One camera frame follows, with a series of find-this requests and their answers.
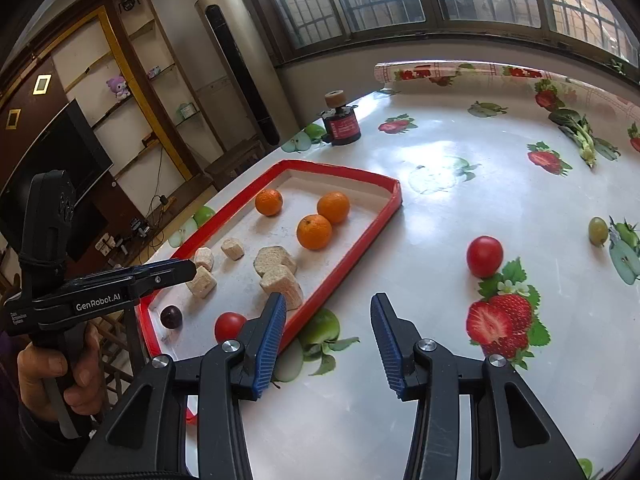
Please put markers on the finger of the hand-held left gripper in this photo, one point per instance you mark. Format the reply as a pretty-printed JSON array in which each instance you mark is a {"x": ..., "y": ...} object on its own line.
[
  {"x": 167, "y": 276},
  {"x": 152, "y": 265}
]

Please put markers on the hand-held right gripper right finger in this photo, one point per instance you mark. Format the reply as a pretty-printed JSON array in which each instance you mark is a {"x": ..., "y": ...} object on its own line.
[{"x": 387, "y": 345}]

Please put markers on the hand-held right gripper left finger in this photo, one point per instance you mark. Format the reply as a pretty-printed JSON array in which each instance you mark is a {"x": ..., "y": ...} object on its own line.
[{"x": 270, "y": 345}]

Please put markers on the dark purple plum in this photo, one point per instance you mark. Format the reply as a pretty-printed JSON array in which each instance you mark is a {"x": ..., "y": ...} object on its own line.
[{"x": 171, "y": 317}]

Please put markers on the hexagonal wood block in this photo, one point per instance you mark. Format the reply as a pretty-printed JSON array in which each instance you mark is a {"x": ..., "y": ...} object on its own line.
[{"x": 283, "y": 285}]

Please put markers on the orange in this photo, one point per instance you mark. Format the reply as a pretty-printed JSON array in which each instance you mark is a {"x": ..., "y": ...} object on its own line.
[
  {"x": 314, "y": 232},
  {"x": 333, "y": 207},
  {"x": 269, "y": 202}
]

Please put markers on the red tomato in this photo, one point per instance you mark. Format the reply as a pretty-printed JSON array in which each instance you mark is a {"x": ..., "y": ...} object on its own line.
[{"x": 484, "y": 256}]

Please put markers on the red-rimmed white tray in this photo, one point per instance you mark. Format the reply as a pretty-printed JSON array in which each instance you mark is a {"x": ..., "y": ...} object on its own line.
[{"x": 350, "y": 172}]

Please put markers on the person's left hand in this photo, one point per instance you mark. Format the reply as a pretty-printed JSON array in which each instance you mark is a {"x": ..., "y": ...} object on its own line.
[{"x": 35, "y": 375}]

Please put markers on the black television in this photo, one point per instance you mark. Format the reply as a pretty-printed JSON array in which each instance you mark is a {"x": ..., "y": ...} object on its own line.
[{"x": 60, "y": 160}]

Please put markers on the wooden stool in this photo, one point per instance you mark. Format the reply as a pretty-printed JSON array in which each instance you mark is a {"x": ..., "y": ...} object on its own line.
[{"x": 235, "y": 157}]

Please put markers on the wooden shelf cabinet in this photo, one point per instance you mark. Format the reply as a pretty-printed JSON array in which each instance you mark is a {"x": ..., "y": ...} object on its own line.
[{"x": 30, "y": 105}]

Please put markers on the fruit-printed tablecloth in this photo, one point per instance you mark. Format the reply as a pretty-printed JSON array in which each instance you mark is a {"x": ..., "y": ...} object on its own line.
[{"x": 450, "y": 200}]

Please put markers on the green box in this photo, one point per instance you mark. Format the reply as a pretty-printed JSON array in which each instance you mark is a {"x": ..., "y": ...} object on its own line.
[{"x": 186, "y": 111}]

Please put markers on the purple plush toy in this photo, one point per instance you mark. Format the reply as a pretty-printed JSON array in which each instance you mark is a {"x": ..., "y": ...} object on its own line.
[{"x": 118, "y": 86}]

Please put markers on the black jar with red label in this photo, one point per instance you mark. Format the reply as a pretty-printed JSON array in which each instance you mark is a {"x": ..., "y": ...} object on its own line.
[{"x": 342, "y": 127}]

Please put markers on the standing air conditioner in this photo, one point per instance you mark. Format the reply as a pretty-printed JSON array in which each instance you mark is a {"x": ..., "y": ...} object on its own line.
[{"x": 240, "y": 60}]

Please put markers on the green grape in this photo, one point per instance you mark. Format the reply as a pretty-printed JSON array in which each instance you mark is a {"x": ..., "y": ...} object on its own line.
[{"x": 597, "y": 230}]

